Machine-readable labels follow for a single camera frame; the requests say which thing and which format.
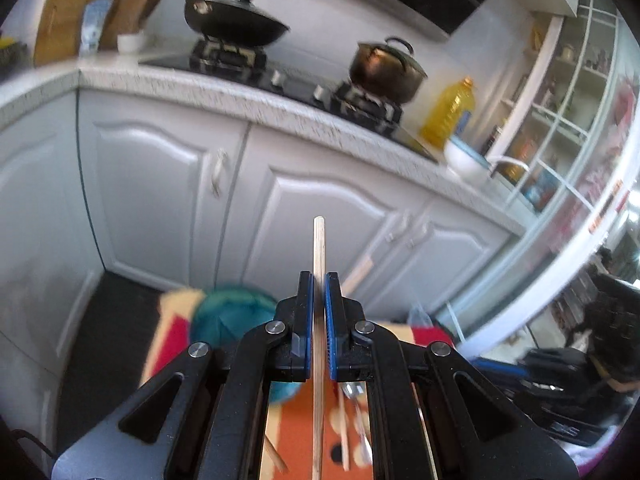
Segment white grid glass cabinet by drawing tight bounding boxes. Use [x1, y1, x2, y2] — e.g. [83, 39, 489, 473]
[480, 0, 621, 216]

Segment large white bowl blue rim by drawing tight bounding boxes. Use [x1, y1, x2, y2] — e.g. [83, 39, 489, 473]
[444, 136, 493, 183]

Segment white blue packet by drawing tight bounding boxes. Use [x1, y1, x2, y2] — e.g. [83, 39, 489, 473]
[77, 0, 118, 57]

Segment orange yellow printed blanket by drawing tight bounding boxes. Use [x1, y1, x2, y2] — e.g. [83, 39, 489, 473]
[142, 287, 461, 480]

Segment metal spoon pink handle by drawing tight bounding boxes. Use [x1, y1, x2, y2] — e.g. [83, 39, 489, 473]
[344, 381, 373, 466]

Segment wooden cutting board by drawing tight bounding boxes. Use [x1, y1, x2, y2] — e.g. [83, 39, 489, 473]
[34, 0, 125, 67]

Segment clear plastic bag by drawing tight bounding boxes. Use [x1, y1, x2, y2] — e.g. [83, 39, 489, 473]
[407, 302, 433, 328]

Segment dark ribbed floor mat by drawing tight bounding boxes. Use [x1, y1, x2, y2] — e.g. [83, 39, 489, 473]
[55, 270, 201, 461]

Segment wooden chopstick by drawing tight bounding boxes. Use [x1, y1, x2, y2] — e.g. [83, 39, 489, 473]
[338, 390, 351, 472]
[312, 216, 326, 480]
[264, 435, 291, 476]
[345, 255, 376, 297]

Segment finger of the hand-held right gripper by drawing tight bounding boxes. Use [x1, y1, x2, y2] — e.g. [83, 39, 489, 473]
[467, 355, 531, 378]

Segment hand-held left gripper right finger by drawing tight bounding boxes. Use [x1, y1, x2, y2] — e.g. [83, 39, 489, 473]
[325, 271, 582, 480]

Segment speckled stone countertop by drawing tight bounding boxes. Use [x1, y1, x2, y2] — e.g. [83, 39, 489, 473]
[0, 60, 526, 233]

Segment glass wok lid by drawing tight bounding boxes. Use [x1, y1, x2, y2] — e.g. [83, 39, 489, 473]
[186, 0, 282, 23]

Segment black wok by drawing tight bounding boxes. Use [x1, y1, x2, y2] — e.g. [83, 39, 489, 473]
[137, 0, 291, 48]

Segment dark stock pot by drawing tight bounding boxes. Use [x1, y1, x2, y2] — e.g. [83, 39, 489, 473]
[348, 47, 428, 106]

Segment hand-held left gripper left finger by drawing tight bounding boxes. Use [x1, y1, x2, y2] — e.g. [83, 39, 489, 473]
[50, 270, 316, 480]

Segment yellow cooking oil bottle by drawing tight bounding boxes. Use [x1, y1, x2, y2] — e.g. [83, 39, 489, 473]
[420, 77, 476, 151]

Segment stock pot lid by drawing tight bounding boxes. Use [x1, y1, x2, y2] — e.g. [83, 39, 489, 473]
[356, 36, 426, 68]

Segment floral utensil cup teal rim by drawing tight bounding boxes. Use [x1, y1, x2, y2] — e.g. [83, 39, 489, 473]
[191, 286, 301, 406]

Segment wooden knife block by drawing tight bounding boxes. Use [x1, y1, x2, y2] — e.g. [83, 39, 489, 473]
[116, 0, 163, 36]

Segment black cable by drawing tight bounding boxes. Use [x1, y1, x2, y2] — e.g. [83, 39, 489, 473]
[10, 429, 58, 461]

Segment black gas stove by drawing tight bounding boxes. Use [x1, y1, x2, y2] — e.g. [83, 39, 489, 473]
[139, 37, 441, 161]

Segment small white bowl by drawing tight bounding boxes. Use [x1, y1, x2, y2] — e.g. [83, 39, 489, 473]
[116, 31, 146, 55]

